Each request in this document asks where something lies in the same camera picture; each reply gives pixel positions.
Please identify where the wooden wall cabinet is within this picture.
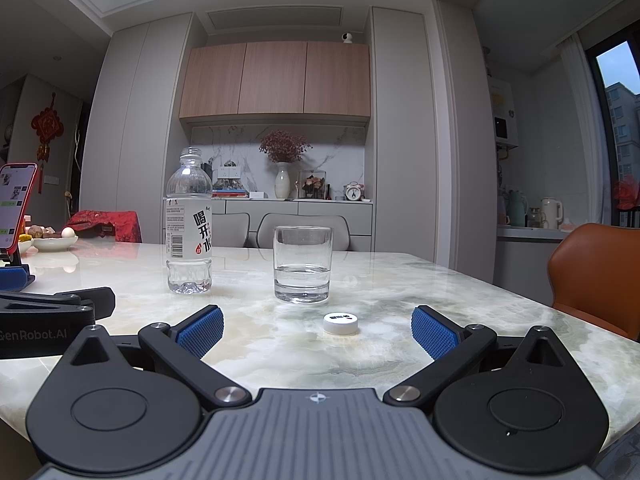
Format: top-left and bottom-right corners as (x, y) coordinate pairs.
(179, 41), (371, 128)

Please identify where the white water heater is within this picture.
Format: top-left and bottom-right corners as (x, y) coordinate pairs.
(487, 80), (519, 150)

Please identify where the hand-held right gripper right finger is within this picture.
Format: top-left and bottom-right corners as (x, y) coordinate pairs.
(382, 305), (576, 406)

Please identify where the white curtain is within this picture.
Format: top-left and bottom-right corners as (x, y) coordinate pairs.
(557, 32), (613, 226)

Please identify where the grey dining chair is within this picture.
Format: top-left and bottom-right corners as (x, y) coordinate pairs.
(255, 213), (353, 252)
(212, 212), (251, 248)

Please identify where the white bottle cap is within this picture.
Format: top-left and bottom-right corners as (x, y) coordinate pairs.
(322, 312), (359, 336)

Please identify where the white vase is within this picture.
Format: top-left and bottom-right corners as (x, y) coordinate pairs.
(274, 162), (291, 199)

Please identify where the orange leather chair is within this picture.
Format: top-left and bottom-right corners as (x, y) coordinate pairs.
(547, 223), (640, 341)

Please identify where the clear drinking glass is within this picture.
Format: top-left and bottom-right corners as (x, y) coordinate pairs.
(273, 226), (333, 304)

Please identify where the red smartphone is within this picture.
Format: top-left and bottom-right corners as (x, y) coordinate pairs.
(0, 162), (38, 252)

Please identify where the black phone stand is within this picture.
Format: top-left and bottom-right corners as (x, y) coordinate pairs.
(0, 242), (24, 269)

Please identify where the red knot wall ornament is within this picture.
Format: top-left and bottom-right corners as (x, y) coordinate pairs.
(31, 92), (66, 163)

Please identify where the glass flower display box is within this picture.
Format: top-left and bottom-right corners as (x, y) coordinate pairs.
(298, 170), (327, 200)

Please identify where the green thermos jug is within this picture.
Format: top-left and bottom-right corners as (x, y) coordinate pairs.
(508, 190), (529, 227)

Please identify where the red cloth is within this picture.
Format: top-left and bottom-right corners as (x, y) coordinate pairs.
(66, 210), (142, 244)

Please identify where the white kettle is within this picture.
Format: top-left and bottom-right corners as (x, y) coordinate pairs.
(541, 197), (565, 230)

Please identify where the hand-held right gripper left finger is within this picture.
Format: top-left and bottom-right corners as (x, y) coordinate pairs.
(60, 306), (253, 407)

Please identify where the grey sideboard cabinet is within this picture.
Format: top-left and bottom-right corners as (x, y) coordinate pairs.
(162, 197), (374, 252)

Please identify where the white plate with food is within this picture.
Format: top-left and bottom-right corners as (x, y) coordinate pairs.
(32, 232), (79, 252)

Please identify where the clear plastic water bottle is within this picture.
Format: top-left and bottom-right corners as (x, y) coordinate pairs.
(164, 147), (213, 295)

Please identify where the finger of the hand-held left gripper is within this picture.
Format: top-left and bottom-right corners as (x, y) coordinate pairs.
(0, 287), (116, 321)
(0, 267), (36, 291)

